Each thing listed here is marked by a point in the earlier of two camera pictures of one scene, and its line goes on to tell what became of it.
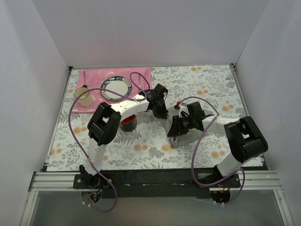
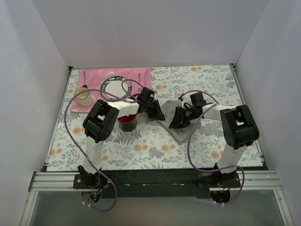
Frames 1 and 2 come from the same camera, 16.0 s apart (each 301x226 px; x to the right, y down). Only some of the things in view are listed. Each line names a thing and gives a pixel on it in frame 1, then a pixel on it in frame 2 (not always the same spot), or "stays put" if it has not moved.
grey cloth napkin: [209, 124] → [168, 109]
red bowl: [129, 124] stays put
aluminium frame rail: [253, 181] stays put
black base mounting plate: [155, 183] stays put
